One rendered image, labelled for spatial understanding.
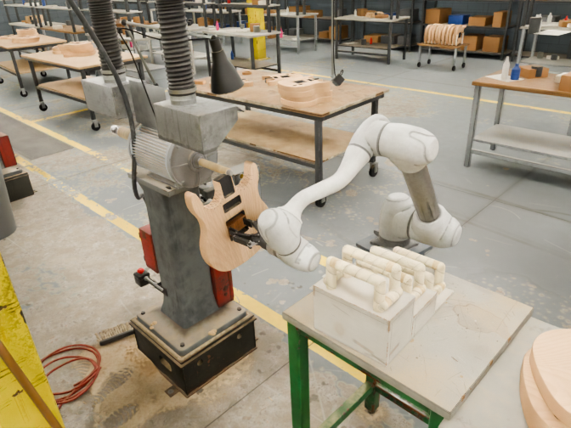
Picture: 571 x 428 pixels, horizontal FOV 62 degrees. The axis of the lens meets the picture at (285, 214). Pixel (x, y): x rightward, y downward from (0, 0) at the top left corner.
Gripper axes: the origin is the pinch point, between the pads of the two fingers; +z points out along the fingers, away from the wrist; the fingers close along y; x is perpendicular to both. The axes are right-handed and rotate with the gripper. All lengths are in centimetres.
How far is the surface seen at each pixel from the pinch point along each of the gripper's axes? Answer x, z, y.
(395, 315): 5, -80, -10
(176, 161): 22.3, 31.1, -1.2
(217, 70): 56, 14, 18
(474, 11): -200, 417, 1086
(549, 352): -5, -115, 10
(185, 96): 51, 18, 4
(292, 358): -31, -42, -20
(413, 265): 4, -72, 12
